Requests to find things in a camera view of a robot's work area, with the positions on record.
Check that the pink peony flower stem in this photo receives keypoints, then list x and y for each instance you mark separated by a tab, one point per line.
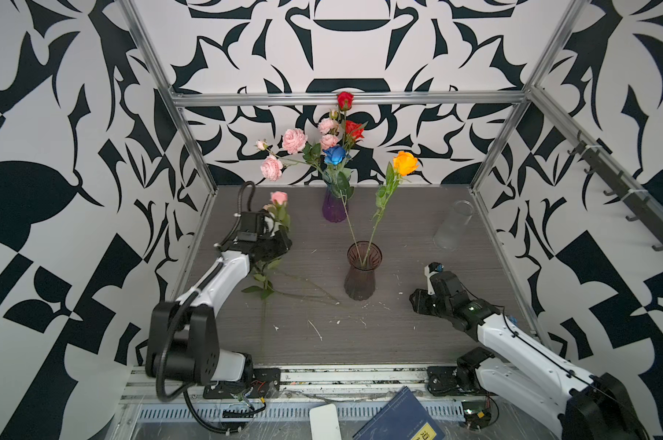
331	139

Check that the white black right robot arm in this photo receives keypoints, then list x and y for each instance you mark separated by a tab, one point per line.
568	400

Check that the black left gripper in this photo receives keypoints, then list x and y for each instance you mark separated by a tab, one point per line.
283	243

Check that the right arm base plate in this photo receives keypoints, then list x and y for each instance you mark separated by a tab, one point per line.
460	379

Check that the white rectangular device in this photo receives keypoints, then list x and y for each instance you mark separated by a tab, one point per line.
324	423

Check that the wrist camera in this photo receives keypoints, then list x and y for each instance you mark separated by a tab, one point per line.
430	270
252	227

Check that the large red rose stem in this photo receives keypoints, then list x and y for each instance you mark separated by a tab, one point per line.
353	133

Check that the clear glass vase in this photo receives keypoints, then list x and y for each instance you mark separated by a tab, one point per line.
451	231

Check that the blue rose stem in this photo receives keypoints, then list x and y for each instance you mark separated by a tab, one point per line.
338	179

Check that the white and peach rosebud stem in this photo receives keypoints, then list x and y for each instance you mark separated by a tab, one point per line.
287	317

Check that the black wall hook rail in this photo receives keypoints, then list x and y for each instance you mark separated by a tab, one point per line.
622	186

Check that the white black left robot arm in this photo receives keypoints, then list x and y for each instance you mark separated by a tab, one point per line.
183	343

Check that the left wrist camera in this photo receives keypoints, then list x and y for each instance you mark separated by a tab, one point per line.
252	227

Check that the purple ribbed glass vase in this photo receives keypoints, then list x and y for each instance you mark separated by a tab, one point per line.
333	208

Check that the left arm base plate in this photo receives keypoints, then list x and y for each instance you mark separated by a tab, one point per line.
255	384

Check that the dark maroon glass vase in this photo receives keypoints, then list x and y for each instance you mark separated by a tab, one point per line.
364	259

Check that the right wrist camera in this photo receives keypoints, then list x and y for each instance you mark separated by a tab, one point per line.
430	270

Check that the blue book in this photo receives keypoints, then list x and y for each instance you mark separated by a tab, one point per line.
403	418

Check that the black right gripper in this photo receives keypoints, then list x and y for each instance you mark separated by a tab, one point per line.
419	298

